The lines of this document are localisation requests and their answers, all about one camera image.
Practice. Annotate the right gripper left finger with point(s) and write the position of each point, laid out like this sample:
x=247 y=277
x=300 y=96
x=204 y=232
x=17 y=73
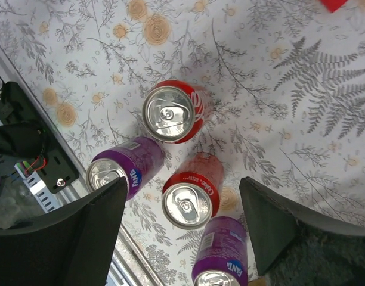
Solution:
x=57 y=235

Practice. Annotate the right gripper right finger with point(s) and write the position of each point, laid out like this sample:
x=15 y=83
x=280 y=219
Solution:
x=295 y=245

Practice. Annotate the purple fanta can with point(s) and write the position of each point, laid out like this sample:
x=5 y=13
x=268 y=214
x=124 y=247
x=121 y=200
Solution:
x=137 y=160
x=222 y=257

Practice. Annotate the red coke can front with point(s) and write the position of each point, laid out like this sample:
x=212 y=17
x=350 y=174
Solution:
x=191 y=196

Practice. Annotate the red coke can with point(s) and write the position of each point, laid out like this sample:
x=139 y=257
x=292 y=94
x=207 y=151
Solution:
x=175 y=111
x=191 y=196

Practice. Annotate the purple fanta can front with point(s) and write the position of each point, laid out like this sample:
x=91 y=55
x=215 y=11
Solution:
x=137 y=160

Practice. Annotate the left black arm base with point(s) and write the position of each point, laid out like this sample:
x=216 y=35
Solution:
x=25 y=136

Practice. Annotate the floral patterned tablecloth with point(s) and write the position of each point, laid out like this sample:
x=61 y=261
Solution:
x=287 y=79

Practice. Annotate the red folded cloth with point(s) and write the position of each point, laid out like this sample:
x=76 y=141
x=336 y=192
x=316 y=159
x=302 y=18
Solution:
x=333 y=5

